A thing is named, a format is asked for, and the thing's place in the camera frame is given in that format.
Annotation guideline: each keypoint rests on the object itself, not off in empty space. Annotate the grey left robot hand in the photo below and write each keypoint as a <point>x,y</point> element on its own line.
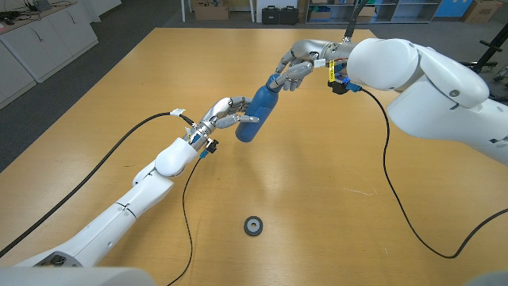
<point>222,111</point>

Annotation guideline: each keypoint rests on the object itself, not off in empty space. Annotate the small cardboard box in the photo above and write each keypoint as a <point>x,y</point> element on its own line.
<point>367,15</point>

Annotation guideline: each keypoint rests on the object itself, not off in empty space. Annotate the blue panel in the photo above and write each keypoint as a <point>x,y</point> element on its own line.
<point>448,8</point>

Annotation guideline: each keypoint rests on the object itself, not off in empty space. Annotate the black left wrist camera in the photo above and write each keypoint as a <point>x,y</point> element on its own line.
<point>210,147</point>

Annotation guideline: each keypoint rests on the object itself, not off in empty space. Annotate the black metal stand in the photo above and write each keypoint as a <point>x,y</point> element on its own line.
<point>488,51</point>

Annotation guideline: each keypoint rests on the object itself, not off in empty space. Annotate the white metal frame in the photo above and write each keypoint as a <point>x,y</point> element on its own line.
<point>183,12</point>

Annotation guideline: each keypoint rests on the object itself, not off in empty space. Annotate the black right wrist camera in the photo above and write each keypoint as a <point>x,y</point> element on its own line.
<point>339,85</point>

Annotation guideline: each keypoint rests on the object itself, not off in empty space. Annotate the black hard case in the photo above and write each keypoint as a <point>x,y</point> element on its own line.
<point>270,16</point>
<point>289,16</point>

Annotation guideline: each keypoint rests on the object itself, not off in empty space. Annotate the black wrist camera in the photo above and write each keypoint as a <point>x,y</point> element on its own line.
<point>339,85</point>
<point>210,147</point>

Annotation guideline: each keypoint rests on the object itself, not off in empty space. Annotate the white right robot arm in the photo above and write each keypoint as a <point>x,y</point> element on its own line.
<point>428,91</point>

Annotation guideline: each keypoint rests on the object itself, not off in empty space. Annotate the brown cardboard box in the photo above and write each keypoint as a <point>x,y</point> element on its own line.
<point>482,11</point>
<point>211,12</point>

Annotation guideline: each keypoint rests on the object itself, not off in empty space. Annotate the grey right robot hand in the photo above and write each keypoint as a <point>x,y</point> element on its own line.
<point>309,51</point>

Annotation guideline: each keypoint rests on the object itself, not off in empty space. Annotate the blue metal bottle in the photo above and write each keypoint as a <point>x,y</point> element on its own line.
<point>256,113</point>

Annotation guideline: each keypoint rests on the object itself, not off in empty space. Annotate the grey metal shelf unit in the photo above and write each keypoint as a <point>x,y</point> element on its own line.
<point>409,16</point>

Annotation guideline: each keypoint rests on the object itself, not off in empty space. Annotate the blue bottle cap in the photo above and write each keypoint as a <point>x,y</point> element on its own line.
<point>274,82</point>

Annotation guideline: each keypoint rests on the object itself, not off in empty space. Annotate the white cabinet row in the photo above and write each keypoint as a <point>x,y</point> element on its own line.
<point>43,43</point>

